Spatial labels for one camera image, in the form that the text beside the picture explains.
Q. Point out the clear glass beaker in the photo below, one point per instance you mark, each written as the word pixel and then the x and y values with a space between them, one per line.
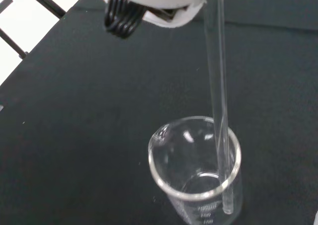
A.
pixel 188 135

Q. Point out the black tripod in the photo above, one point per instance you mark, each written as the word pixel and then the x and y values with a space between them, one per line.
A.
pixel 47 1

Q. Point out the black bench cloth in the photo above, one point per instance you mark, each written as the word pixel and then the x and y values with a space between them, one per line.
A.
pixel 99 110

